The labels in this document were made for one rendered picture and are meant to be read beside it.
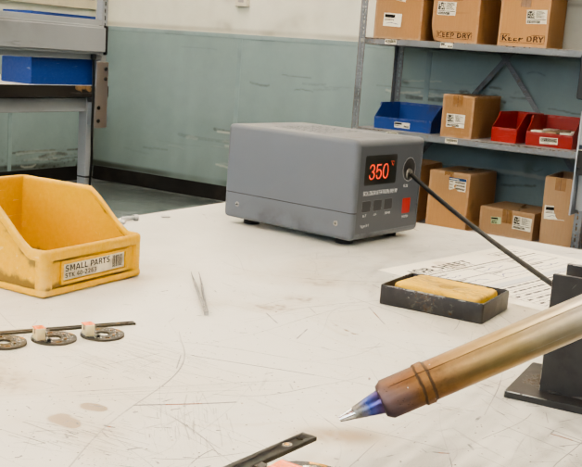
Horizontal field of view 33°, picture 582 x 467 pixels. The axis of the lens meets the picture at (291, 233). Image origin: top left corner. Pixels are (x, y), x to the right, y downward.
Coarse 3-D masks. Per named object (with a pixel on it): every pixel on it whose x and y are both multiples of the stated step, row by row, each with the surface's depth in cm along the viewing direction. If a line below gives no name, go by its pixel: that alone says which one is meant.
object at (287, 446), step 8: (288, 440) 27; (296, 440) 27; (304, 440) 27; (312, 440) 27; (264, 448) 26; (272, 448) 26; (280, 448) 26; (288, 448) 26; (296, 448) 27; (248, 456) 26; (256, 456) 26; (264, 456) 26; (272, 456) 26; (280, 456) 26; (232, 464) 25; (240, 464) 25; (248, 464) 25; (256, 464) 25; (264, 464) 25
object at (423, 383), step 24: (552, 312) 19; (576, 312) 19; (504, 336) 19; (528, 336) 19; (552, 336) 19; (576, 336) 19; (432, 360) 19; (456, 360) 19; (480, 360) 19; (504, 360) 19; (528, 360) 20; (384, 384) 19; (408, 384) 19; (432, 384) 19; (456, 384) 19; (384, 408) 19; (408, 408) 19
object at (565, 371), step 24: (576, 264) 53; (552, 288) 50; (576, 288) 50; (552, 360) 51; (576, 360) 50; (528, 384) 52; (552, 384) 51; (576, 384) 50; (552, 408) 50; (576, 408) 49
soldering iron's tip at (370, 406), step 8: (376, 392) 19; (368, 400) 19; (376, 400) 19; (352, 408) 19; (360, 408) 19; (368, 408) 19; (376, 408) 19; (344, 416) 19; (352, 416) 19; (360, 416) 19; (368, 416) 19
